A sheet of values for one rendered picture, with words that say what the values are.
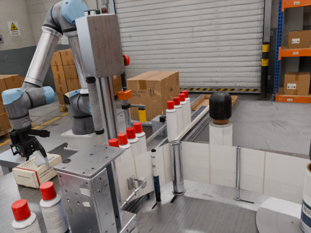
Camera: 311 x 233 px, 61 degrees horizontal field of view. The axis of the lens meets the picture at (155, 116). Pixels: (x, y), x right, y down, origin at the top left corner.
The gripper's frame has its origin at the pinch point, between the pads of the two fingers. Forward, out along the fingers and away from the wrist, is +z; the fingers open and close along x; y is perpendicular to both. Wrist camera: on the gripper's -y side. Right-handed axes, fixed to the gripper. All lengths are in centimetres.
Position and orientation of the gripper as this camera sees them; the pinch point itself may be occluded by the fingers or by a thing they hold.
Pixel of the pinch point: (38, 165)
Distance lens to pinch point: 128.9
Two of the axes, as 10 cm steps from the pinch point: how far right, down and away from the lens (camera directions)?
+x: 9.1, 0.5, -4.1
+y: -4.0, 3.6, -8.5
